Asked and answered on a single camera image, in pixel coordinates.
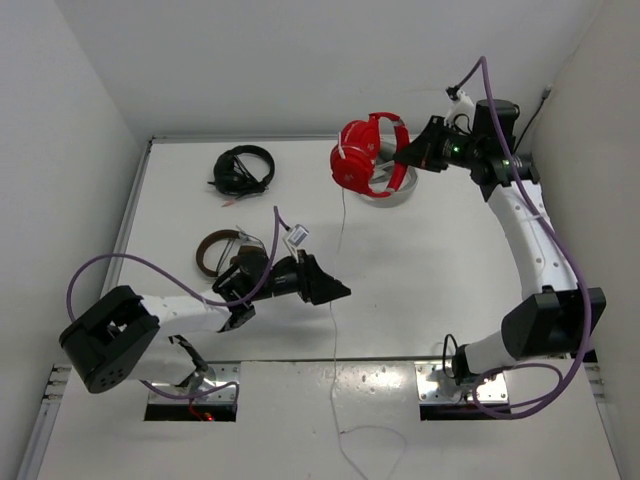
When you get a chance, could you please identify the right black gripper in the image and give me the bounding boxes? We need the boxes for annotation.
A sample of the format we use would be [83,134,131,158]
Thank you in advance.
[394,116,484,173]

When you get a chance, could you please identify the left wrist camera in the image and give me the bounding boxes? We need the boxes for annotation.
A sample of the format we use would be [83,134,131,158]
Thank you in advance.
[285,224,309,250]

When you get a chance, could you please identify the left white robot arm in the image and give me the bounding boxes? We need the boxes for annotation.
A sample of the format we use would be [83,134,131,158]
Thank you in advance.
[59,247,351,401]

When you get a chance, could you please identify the black wall cable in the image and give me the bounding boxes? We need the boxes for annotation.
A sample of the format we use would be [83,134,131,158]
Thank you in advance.
[510,87,552,161]

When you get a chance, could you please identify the grey white headphones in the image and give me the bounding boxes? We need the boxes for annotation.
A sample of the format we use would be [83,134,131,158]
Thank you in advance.
[358,142,418,208]

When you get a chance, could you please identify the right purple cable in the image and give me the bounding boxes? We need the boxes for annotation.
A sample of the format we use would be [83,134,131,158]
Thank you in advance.
[447,55,594,419]

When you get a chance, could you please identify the purple cable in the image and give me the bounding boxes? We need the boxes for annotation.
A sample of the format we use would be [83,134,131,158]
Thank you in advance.
[66,205,241,401]
[447,55,594,419]

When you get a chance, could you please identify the metal base plate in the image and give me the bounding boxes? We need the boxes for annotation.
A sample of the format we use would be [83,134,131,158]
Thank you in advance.
[147,362,241,407]
[414,360,510,406]

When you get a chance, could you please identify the black headphones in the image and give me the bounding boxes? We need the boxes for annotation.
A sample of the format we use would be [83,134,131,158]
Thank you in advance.
[208,145,276,203]

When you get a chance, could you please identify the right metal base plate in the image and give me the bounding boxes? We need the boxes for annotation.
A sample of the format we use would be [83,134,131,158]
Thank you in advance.
[414,360,510,406]

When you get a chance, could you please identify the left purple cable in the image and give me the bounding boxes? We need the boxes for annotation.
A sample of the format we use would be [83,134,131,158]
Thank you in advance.
[66,205,241,401]

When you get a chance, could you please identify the red headphones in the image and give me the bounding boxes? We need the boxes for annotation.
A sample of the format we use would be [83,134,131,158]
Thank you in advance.
[330,112,410,198]

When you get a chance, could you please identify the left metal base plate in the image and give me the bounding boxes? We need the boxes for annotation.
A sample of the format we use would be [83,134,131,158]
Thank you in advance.
[147,362,241,407]

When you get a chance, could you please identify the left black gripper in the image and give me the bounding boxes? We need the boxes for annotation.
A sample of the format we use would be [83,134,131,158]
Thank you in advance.
[249,248,350,305]

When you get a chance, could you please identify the white headphone cable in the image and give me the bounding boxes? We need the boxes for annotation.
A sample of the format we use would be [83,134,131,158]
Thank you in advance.
[327,187,409,480]

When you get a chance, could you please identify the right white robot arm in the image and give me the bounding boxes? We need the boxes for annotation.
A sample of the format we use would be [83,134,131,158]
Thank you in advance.
[394,97,606,384]

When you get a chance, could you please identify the brown silver headphones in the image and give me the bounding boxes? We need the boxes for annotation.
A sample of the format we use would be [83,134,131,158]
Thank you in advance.
[195,229,266,279]

